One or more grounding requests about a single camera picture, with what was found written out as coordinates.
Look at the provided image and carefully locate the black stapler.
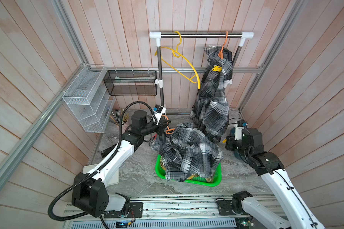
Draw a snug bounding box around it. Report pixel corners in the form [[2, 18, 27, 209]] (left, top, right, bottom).
[[101, 144, 117, 158]]

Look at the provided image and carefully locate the pink pencil cup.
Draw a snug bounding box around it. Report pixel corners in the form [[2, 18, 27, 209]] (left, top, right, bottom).
[[109, 109, 130, 125]]

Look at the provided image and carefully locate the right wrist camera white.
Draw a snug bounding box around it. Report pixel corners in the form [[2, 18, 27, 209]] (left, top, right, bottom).
[[234, 120, 247, 141]]

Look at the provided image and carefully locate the orange hanger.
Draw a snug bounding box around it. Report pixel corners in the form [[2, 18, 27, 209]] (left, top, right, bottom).
[[161, 115, 176, 135], [218, 31, 229, 60]]

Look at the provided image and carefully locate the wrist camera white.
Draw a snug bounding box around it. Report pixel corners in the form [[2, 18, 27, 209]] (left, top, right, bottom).
[[153, 105, 166, 125], [234, 120, 247, 141]]

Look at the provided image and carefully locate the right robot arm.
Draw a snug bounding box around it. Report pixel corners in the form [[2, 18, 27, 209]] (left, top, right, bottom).
[[224, 124, 325, 229]]

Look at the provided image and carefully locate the yellow plaid shirt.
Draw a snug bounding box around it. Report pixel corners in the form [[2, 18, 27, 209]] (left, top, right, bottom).
[[187, 174, 214, 183]]

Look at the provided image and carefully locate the white wire mesh shelf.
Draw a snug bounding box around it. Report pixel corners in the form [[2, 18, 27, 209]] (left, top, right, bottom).
[[63, 65, 115, 133]]

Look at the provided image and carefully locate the grey plaid shirt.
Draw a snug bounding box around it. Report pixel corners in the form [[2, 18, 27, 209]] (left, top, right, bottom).
[[150, 123, 223, 182], [191, 46, 233, 143]]

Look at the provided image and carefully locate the black mesh wall basket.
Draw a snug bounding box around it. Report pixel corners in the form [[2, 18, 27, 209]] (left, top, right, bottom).
[[103, 70, 157, 96]]

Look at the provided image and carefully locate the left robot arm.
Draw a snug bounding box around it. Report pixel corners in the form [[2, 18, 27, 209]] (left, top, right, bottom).
[[47, 105, 171, 221]]

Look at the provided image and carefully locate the metal clothes rack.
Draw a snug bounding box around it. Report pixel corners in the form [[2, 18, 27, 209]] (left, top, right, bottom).
[[149, 31, 254, 106]]

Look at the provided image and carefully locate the green plastic basket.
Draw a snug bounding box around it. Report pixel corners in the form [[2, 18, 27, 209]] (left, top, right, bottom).
[[155, 154, 222, 187]]

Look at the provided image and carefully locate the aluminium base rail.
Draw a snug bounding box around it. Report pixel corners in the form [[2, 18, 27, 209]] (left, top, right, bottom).
[[60, 194, 302, 229]]

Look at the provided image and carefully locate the yellow plastic hanger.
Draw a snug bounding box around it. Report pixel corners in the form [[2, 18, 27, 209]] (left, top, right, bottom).
[[154, 31, 202, 90]]

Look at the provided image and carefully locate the dark teal tray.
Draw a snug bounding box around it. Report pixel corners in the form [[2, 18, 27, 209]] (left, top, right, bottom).
[[230, 127, 250, 162]]

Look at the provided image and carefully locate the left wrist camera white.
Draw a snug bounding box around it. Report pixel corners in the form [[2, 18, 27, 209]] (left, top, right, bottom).
[[153, 105, 166, 125]]

